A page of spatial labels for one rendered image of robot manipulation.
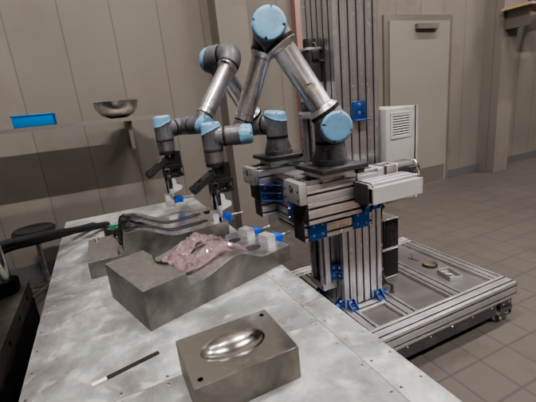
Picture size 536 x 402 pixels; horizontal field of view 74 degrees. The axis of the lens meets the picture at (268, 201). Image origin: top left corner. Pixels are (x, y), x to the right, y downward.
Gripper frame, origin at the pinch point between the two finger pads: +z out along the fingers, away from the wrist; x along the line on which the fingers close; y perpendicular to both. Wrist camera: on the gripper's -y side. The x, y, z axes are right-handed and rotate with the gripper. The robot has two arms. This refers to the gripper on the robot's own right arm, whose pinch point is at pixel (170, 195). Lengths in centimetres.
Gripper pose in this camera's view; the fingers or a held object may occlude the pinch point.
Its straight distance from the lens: 167.4
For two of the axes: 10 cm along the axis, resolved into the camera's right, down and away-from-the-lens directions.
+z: 1.0, 9.6, 2.7
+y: 9.0, -2.0, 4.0
